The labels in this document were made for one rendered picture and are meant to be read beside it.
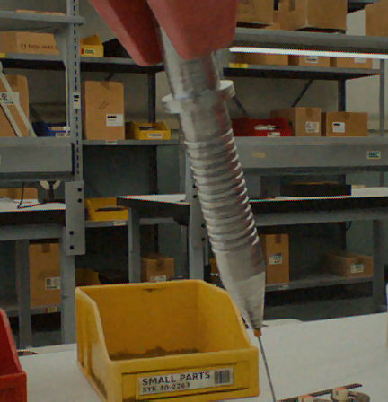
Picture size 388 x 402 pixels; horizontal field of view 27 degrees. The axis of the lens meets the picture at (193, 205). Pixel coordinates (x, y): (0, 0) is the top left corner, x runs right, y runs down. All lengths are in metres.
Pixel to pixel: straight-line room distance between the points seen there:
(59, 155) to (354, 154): 1.13
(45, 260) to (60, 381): 3.74
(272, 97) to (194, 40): 5.20
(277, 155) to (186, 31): 2.71
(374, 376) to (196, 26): 0.45
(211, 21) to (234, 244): 0.05
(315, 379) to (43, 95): 4.25
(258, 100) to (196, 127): 5.13
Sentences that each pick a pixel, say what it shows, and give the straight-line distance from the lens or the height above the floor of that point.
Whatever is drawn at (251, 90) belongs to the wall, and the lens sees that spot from 5.28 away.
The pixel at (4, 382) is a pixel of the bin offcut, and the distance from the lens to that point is 0.48.
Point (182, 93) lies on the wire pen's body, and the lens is 0.17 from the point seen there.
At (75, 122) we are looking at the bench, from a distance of 2.59.
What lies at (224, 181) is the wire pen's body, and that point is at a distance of 0.17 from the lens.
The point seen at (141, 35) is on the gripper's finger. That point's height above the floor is 0.93.
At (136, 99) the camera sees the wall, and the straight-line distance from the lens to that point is 4.92.
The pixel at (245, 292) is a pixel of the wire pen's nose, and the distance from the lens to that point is 0.18.
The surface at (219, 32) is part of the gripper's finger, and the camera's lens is 0.17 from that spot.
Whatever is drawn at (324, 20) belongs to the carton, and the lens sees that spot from 3.08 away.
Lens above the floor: 0.90
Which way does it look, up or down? 3 degrees down
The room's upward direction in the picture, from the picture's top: 1 degrees counter-clockwise
